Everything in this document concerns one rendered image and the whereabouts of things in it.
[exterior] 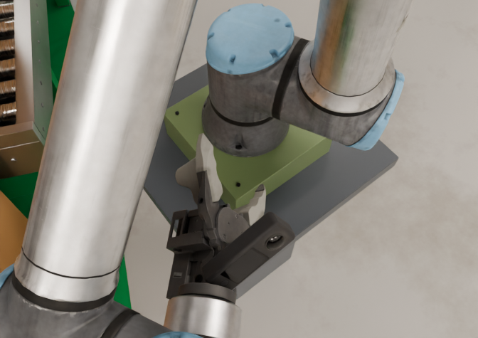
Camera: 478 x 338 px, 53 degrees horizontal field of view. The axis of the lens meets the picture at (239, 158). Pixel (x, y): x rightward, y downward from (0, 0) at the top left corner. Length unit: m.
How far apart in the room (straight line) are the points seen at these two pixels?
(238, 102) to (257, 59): 0.11
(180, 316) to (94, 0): 0.35
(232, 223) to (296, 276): 1.17
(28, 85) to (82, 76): 1.18
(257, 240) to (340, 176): 0.55
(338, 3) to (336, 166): 0.58
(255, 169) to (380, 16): 0.49
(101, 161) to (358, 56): 0.39
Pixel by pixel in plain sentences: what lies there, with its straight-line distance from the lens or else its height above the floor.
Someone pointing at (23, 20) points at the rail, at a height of 0.59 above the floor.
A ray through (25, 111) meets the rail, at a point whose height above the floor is 0.60.
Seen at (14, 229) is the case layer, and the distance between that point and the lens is 1.58.
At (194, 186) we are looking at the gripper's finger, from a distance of 0.62.
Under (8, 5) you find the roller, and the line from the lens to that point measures 1.88.
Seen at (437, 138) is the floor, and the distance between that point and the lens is 2.17.
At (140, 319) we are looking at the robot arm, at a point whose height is 1.24.
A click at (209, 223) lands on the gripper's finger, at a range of 0.59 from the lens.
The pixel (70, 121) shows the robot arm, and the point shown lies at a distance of 0.37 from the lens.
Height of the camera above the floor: 1.68
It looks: 59 degrees down
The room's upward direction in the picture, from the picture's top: straight up
